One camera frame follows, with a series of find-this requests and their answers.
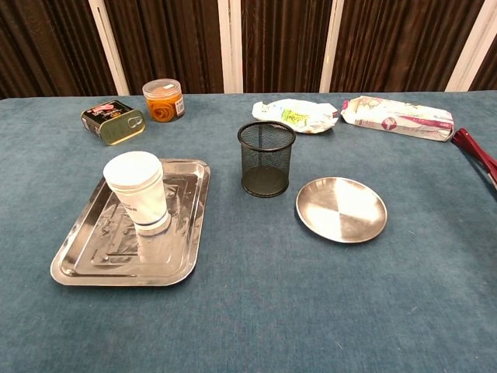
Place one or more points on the blue velvet table cloth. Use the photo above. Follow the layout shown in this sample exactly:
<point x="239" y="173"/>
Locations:
<point x="272" y="311"/>

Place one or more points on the rectangular steel tray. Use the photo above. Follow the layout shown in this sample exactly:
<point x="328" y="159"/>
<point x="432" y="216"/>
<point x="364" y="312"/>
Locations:
<point x="116" y="268"/>

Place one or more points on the white paper cup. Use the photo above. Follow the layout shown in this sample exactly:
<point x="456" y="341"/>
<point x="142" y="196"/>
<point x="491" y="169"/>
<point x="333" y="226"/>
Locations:
<point x="143" y="194"/>

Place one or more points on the white green snack packet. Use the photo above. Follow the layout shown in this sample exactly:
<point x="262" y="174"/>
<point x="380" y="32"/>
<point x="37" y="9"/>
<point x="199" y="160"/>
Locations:
<point x="303" y="114"/>

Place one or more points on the white pink snack packet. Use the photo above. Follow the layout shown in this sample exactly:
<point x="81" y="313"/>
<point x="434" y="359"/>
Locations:
<point x="400" y="116"/>

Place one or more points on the clear jar orange contents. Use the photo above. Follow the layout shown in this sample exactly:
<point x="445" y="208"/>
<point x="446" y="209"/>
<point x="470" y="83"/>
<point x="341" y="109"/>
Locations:
<point x="163" y="105"/>

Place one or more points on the black mesh pen holder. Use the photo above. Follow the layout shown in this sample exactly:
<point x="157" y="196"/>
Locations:
<point x="266" y="182"/>

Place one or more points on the dark brown curtain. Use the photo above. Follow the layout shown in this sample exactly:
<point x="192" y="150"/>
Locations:
<point x="174" y="39"/>

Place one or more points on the white vertical post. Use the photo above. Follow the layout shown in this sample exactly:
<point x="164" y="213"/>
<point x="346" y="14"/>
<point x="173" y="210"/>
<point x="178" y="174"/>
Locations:
<point x="471" y="46"/>
<point x="332" y="46"/>
<point x="108" y="50"/>
<point x="230" y="46"/>

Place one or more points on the green gold tin can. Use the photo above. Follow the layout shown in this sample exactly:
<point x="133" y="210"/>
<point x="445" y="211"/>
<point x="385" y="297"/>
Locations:
<point x="112" y="124"/>

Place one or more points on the round steel plate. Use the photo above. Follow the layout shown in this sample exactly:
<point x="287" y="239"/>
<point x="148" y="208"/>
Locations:
<point x="341" y="211"/>

